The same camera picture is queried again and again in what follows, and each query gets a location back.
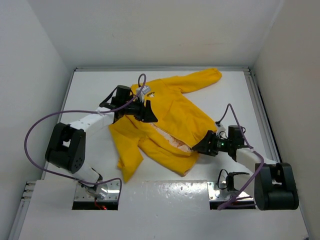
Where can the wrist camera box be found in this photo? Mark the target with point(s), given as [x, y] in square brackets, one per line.
[220, 129]
[142, 91]

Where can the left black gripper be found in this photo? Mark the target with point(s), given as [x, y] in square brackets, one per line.
[145, 114]

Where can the metal base plate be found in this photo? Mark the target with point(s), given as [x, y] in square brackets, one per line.
[216, 194]
[105, 192]

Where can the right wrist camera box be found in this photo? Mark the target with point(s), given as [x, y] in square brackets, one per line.
[220, 129]

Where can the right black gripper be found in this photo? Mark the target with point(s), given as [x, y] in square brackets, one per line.
[203, 147]

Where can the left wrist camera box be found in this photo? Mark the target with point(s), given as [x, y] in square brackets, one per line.
[142, 91]

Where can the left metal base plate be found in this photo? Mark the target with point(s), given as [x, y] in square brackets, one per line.
[105, 192]

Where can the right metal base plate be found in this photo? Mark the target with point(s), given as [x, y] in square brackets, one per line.
[216, 194]

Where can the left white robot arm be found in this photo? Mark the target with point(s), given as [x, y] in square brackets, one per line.
[67, 145]

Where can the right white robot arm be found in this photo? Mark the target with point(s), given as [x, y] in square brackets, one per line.
[265, 184]

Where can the yellow zip-up jacket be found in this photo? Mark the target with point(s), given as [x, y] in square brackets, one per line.
[180, 126]

